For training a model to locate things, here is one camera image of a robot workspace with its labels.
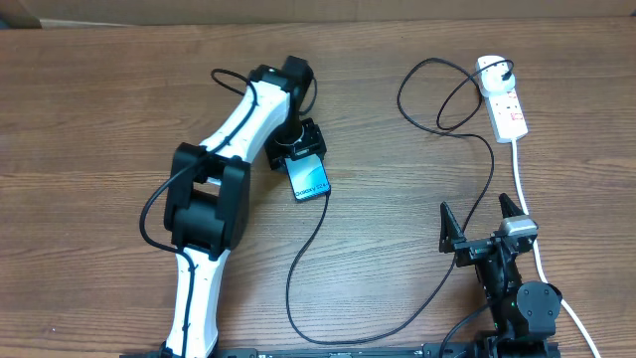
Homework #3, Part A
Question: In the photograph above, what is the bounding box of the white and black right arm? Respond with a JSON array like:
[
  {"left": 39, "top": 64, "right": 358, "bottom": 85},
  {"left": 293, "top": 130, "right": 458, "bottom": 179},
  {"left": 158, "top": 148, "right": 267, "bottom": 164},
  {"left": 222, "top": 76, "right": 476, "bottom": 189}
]
[{"left": 437, "top": 193, "right": 562, "bottom": 357}]

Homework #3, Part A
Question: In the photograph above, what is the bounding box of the Samsung Galaxy smartphone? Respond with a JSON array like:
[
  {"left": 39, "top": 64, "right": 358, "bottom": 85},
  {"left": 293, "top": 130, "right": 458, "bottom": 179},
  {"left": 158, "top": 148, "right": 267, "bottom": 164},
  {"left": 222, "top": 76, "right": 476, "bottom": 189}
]
[{"left": 285, "top": 154, "right": 331, "bottom": 202}]

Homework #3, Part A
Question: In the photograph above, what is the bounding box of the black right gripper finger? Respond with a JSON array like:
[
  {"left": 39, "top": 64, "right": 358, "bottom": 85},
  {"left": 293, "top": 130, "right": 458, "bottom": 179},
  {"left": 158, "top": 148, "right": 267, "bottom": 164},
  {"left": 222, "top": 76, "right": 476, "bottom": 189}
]
[
  {"left": 498, "top": 193, "right": 524, "bottom": 218},
  {"left": 439, "top": 202, "right": 466, "bottom": 253}
]

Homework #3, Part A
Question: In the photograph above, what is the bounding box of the white charger plug adapter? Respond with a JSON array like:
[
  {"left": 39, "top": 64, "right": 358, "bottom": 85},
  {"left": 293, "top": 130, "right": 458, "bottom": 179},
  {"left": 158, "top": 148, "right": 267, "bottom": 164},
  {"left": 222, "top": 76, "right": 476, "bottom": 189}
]
[{"left": 475, "top": 55, "right": 516, "bottom": 97}]

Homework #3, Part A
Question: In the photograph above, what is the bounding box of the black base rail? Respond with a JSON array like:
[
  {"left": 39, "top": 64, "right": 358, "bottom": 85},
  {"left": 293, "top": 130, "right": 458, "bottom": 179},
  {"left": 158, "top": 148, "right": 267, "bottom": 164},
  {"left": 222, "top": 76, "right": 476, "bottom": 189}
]
[{"left": 118, "top": 340, "right": 561, "bottom": 358}]

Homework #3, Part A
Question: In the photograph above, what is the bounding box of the black USB charging cable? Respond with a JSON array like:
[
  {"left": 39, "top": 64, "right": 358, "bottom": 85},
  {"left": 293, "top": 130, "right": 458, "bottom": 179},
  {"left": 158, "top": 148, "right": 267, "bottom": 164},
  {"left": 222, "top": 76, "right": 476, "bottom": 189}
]
[{"left": 284, "top": 57, "right": 516, "bottom": 346}]

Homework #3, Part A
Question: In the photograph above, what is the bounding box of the white power strip cord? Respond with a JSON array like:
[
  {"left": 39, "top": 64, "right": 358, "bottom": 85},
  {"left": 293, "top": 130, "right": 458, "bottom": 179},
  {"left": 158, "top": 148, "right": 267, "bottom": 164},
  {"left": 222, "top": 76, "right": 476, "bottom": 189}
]
[{"left": 510, "top": 138, "right": 602, "bottom": 358}]

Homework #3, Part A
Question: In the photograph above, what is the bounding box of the white power strip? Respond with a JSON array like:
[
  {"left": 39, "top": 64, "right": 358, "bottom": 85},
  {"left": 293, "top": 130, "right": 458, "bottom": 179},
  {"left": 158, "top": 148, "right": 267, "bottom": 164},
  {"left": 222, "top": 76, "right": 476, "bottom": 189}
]
[{"left": 486, "top": 89, "right": 529, "bottom": 143}]

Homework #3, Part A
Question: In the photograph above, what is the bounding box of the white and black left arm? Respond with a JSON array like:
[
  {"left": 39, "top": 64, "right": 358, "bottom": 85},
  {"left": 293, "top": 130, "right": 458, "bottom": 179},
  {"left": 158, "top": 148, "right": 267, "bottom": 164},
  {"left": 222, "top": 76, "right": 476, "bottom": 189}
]
[{"left": 159, "top": 56, "right": 331, "bottom": 357}]

